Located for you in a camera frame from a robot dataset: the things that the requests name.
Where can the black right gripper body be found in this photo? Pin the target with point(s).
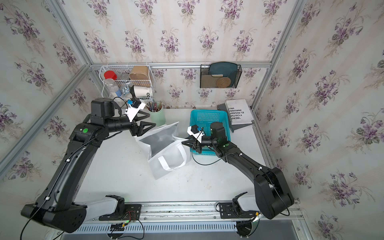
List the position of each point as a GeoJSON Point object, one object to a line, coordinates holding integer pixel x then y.
{"type": "Point", "coordinates": [198, 146]}

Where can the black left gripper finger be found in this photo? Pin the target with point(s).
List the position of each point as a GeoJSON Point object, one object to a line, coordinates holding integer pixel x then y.
{"type": "Point", "coordinates": [144, 127]}
{"type": "Point", "coordinates": [141, 115]}

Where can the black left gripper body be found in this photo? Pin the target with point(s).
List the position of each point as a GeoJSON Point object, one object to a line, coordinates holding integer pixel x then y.
{"type": "Point", "coordinates": [133, 128]}

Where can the white insulated delivery bag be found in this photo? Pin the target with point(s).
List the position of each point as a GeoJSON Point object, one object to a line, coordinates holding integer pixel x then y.
{"type": "Point", "coordinates": [164, 150]}

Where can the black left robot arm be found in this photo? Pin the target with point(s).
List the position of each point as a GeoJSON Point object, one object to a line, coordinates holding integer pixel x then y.
{"type": "Point", "coordinates": [55, 207]}

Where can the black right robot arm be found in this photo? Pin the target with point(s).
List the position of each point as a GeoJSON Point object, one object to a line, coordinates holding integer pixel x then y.
{"type": "Point", "coordinates": [272, 192]}

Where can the green pencil cup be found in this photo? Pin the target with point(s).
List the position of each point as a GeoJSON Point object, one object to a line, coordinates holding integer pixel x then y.
{"type": "Point", "coordinates": [156, 112]}

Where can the white cylinder canister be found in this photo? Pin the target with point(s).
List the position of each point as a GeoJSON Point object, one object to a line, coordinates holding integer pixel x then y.
{"type": "Point", "coordinates": [141, 92]}

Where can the teal plastic basket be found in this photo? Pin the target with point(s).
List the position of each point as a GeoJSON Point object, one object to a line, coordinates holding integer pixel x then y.
{"type": "Point", "coordinates": [204, 118]}

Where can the clear plastic bottle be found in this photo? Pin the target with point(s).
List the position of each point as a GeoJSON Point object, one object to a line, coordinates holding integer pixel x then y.
{"type": "Point", "coordinates": [113, 88]}

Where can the red lidded jar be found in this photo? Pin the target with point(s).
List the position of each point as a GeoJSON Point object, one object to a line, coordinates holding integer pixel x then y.
{"type": "Point", "coordinates": [110, 75]}

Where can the white book black text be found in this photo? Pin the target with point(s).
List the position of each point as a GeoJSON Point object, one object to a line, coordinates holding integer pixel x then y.
{"type": "Point", "coordinates": [239, 112]}

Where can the round cork coaster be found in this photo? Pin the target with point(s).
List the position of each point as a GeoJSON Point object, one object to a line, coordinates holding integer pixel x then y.
{"type": "Point", "coordinates": [223, 82]}

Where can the teal plate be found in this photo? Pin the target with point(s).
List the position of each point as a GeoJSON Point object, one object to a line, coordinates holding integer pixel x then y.
{"type": "Point", "coordinates": [225, 69]}

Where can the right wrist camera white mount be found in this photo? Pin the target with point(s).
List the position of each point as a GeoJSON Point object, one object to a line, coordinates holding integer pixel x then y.
{"type": "Point", "coordinates": [196, 132]}

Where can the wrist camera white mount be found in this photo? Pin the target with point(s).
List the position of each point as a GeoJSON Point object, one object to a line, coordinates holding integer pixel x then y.
{"type": "Point", "coordinates": [196, 132]}
{"type": "Point", "coordinates": [134, 106]}

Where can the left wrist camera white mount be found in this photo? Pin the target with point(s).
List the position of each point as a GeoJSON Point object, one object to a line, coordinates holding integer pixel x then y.
{"type": "Point", "coordinates": [134, 106]}

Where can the white wire wall basket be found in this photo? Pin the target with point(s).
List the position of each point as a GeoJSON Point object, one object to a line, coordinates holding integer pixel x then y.
{"type": "Point", "coordinates": [124, 82]}

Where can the black mesh wall holder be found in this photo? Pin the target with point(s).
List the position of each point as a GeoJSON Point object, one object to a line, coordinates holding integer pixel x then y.
{"type": "Point", "coordinates": [209, 81]}

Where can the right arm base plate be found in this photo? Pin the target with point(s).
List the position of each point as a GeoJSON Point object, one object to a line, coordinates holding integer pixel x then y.
{"type": "Point", "coordinates": [229, 210]}

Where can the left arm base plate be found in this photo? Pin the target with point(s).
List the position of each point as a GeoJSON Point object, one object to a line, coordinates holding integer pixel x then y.
{"type": "Point", "coordinates": [128, 212]}

